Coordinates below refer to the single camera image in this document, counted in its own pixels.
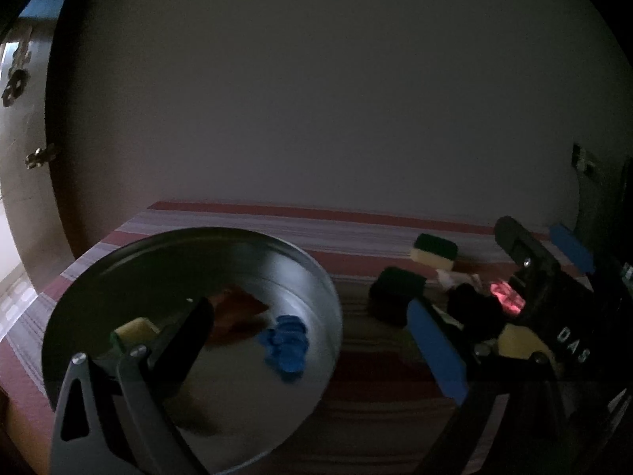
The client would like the yellow green sponge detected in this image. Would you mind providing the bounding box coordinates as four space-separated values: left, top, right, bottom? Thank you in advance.
110 317 160 353

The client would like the green white snack packet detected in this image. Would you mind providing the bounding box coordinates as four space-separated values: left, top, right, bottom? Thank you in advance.
207 286 269 346

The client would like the blue crumpled object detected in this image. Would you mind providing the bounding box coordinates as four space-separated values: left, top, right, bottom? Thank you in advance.
258 315 309 383

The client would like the striped red white tablecloth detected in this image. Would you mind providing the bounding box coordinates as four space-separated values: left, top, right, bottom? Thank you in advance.
1 201 513 474

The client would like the red foil packet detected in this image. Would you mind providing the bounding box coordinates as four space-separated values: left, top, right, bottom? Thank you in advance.
489 281 526 316

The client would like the black square box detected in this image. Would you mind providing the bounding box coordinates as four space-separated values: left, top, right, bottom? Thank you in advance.
366 266 427 330

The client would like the yellow black sponge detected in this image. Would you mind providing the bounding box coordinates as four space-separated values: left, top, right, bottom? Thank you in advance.
410 234 458 271

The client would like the large metal bowl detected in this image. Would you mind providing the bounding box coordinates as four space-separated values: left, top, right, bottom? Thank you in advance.
42 227 342 474

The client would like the wooden door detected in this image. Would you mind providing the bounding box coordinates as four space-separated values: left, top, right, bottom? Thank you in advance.
1 0 73 292

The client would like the wall power outlet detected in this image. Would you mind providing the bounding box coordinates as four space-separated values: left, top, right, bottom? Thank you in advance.
572 142 598 173

